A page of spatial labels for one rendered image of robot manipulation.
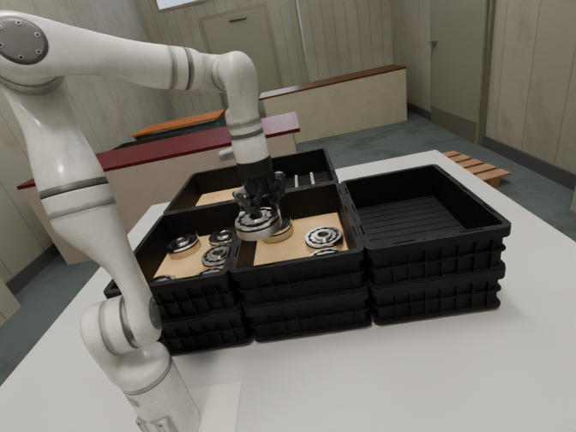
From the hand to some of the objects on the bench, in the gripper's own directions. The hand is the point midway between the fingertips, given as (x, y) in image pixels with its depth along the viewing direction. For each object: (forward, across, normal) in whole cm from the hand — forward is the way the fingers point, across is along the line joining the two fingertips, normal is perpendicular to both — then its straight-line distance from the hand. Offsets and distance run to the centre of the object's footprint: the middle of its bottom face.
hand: (267, 214), depth 76 cm
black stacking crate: (+30, -13, +23) cm, 40 cm away
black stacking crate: (+30, +33, -15) cm, 47 cm away
